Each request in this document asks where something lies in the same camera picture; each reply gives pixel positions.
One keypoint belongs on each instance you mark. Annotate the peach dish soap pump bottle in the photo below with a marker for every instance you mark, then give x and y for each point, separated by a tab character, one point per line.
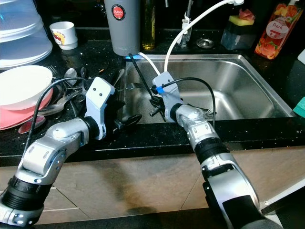
276	36

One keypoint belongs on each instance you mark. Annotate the metal fork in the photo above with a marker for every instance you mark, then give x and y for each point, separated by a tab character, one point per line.
55	70
207	113

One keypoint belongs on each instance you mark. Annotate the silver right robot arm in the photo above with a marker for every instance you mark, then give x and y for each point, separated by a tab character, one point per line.
233	186

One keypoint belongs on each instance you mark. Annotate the yellow pink sponge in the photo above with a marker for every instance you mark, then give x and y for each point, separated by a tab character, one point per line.
241	18

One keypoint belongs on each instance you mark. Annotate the pink plate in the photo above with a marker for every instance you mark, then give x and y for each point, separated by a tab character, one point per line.
12	120

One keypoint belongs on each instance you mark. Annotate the dark clear sponge holder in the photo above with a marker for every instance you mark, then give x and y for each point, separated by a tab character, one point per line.
238	39

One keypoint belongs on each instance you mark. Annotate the stainless steel sink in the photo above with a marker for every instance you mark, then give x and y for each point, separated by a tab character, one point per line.
252	90

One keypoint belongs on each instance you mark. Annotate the grey cylindrical water purifier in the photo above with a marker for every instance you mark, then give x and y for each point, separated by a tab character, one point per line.
123	36

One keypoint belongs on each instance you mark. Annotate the stacked translucent plastic containers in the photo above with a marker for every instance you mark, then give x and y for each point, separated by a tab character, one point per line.
24	43

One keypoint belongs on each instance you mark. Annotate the round metal counter cap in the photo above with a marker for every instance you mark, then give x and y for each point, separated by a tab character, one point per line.
205	43

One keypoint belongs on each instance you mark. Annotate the chrome sink faucet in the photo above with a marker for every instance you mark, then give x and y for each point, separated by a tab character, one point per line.
186	28

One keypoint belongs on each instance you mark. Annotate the black chopstick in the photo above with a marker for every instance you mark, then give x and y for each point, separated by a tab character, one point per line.
139	71

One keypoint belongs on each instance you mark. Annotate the white bowl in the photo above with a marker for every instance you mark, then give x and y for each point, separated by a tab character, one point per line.
24	86

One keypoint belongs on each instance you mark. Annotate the yellow oil bottle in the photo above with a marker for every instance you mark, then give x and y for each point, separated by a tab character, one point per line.
147	31

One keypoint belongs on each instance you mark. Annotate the white printed mug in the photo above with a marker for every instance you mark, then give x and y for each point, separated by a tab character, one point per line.
64	36

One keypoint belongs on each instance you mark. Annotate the metal spoon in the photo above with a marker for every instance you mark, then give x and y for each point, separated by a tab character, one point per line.
71	75
32	125

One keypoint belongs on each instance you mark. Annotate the beige cabinet door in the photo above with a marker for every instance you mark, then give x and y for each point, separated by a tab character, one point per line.
124	186
276	167

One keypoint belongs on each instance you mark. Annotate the black floor mat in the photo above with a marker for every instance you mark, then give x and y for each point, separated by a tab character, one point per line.
124	222

